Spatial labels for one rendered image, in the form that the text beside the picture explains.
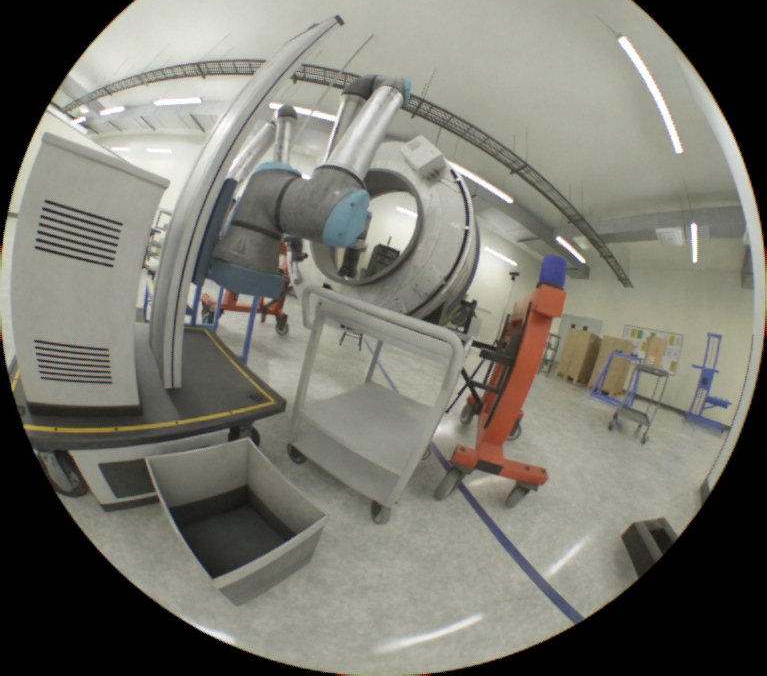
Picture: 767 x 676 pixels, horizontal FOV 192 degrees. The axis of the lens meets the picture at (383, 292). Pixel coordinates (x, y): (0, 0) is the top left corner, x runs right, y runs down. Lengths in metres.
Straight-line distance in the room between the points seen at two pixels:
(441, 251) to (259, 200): 0.96
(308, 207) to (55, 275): 0.56
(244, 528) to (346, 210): 0.90
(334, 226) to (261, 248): 0.19
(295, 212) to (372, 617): 1.03
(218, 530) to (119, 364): 0.51
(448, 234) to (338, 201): 0.88
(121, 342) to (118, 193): 0.28
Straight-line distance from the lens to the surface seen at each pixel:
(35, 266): 0.58
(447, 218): 1.33
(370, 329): 0.60
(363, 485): 0.85
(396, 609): 0.81
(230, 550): 0.80
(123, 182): 0.52
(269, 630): 0.75
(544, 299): 0.94
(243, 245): 0.57
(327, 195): 0.51
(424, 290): 1.22
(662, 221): 5.63
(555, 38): 3.69
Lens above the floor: 0.75
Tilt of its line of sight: 1 degrees up
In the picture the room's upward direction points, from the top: 17 degrees clockwise
